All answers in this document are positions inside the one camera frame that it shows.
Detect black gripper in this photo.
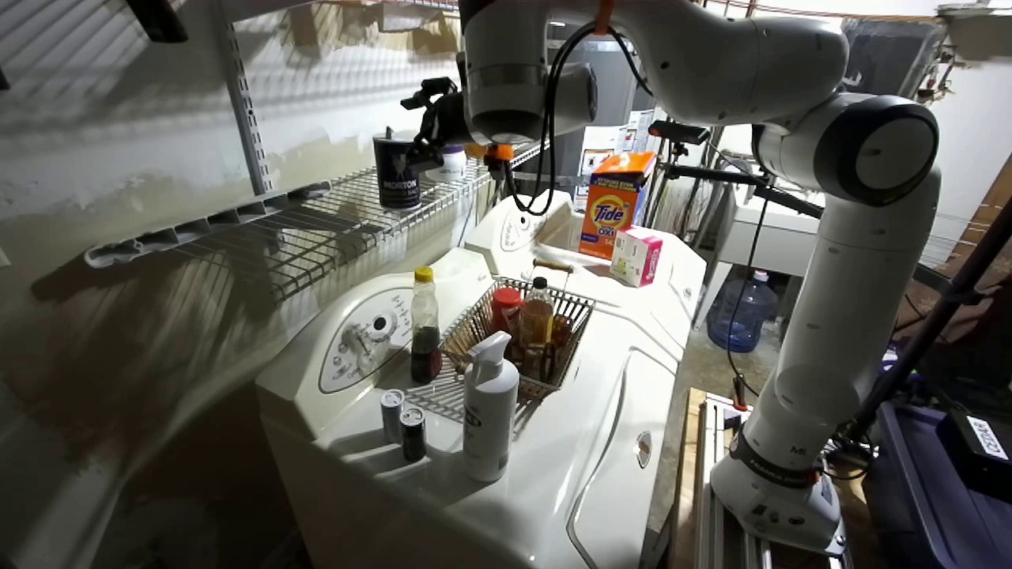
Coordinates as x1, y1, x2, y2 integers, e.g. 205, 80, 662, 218
399, 76, 476, 169

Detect black and white lidded container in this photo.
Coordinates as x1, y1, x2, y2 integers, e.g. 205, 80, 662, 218
372, 122, 424, 212

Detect white jar with dark lid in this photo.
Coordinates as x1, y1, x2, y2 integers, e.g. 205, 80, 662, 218
440, 142, 476, 183

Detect white slotted shelf upright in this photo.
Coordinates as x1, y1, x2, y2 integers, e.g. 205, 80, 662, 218
202, 0, 280, 200

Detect red lidded jar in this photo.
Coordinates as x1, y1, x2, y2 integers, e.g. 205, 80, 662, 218
487, 283, 528, 338

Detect dark sauce bottle yellow cap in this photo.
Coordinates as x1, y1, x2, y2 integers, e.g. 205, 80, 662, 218
407, 262, 445, 389

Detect orange Tide detergent box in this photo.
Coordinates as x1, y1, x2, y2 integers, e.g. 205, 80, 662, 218
576, 148, 658, 262

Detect amber bottle with black cap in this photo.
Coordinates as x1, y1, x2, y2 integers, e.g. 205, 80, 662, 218
516, 276, 561, 385

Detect pink and white small box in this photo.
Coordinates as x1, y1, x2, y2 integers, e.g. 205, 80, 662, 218
611, 227, 667, 289

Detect small can with white label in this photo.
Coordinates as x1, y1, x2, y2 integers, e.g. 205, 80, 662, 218
376, 389, 412, 446

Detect white spray bottle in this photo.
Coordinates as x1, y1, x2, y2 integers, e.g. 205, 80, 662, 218
462, 329, 525, 487

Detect white dryer with control panel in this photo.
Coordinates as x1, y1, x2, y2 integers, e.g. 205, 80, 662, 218
462, 193, 711, 350

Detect small dark can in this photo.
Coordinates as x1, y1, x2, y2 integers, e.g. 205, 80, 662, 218
397, 405, 432, 465

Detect white washer with round dial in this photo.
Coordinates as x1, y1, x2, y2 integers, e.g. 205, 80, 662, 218
252, 245, 694, 569

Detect blue water jug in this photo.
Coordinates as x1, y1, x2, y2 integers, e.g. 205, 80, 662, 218
706, 269, 784, 356

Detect wooden robot platform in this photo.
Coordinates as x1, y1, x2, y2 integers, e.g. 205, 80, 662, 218
667, 385, 743, 569

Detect black trash bin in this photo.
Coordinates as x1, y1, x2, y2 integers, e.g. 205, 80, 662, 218
842, 14, 957, 103

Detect black diagonal pole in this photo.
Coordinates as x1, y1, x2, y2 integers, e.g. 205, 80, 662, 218
842, 200, 1012, 446

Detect dark blue storage bin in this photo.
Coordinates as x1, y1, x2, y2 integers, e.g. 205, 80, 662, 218
864, 399, 1012, 569

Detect black device with white label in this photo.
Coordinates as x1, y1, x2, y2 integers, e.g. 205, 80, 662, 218
933, 408, 1012, 504

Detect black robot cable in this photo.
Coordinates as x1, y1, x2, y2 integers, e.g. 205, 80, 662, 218
504, 18, 658, 218

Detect white wire shelf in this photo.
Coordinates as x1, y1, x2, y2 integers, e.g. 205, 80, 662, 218
82, 142, 545, 306

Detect wire mesh basket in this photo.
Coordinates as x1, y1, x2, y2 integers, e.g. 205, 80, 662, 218
405, 276, 600, 438

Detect black camera tripod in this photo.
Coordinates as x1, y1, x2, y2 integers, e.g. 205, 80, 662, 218
645, 115, 833, 326

